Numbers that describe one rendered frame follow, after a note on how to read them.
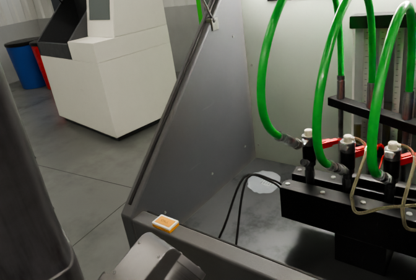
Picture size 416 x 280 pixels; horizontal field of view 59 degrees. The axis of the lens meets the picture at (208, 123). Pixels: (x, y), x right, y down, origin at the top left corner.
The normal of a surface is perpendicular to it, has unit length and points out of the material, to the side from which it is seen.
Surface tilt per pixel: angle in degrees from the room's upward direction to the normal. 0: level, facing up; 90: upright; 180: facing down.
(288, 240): 0
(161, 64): 90
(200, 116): 90
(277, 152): 90
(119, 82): 90
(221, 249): 0
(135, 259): 22
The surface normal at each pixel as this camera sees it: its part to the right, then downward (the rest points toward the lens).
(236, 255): -0.14, -0.91
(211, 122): 0.80, 0.13
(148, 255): -0.40, -0.71
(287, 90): -0.59, 0.39
